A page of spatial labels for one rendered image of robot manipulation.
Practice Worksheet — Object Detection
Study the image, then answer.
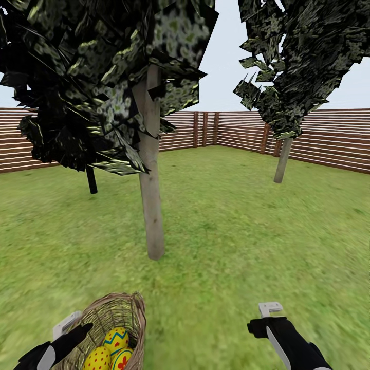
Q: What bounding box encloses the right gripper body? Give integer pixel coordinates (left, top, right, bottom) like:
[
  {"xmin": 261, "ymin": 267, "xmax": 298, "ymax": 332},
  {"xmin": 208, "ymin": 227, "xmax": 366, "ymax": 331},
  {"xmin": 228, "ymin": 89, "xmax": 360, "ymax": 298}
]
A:
[{"xmin": 250, "ymin": 318, "xmax": 269, "ymax": 339}]

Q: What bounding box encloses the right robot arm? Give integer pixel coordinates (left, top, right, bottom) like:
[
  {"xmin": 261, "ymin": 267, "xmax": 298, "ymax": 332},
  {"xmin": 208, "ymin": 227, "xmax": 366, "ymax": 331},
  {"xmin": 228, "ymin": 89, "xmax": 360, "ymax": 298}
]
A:
[{"xmin": 247, "ymin": 302, "xmax": 333, "ymax": 370}]

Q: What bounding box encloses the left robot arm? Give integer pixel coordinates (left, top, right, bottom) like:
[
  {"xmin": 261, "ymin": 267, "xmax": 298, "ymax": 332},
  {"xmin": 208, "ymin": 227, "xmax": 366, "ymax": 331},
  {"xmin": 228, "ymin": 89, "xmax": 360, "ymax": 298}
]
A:
[{"xmin": 13, "ymin": 311, "xmax": 95, "ymax": 370}]

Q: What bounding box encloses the easter egg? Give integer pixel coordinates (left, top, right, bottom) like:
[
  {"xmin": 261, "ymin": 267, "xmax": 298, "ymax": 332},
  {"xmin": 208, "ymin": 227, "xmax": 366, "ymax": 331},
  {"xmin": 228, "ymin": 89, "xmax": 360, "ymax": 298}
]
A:
[
  {"xmin": 109, "ymin": 347, "xmax": 133, "ymax": 370},
  {"xmin": 101, "ymin": 325, "xmax": 130, "ymax": 362},
  {"xmin": 81, "ymin": 344, "xmax": 111, "ymax": 370}
]

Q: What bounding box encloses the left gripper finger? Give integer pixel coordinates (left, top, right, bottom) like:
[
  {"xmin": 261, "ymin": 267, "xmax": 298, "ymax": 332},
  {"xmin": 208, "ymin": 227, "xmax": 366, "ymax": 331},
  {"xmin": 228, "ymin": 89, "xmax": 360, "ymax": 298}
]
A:
[{"xmin": 82, "ymin": 322, "xmax": 95, "ymax": 337}]

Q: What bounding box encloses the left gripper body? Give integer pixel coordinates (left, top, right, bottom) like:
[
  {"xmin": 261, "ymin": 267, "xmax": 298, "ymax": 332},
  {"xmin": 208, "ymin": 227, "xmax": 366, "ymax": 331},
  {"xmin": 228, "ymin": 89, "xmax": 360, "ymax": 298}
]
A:
[{"xmin": 56, "ymin": 325, "xmax": 87, "ymax": 361}]

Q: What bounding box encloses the wicker basket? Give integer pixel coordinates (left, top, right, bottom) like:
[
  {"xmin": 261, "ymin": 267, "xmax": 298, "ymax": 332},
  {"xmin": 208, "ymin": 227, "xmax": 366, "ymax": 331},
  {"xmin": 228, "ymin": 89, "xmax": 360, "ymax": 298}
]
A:
[{"xmin": 53, "ymin": 290, "xmax": 146, "ymax": 370}]

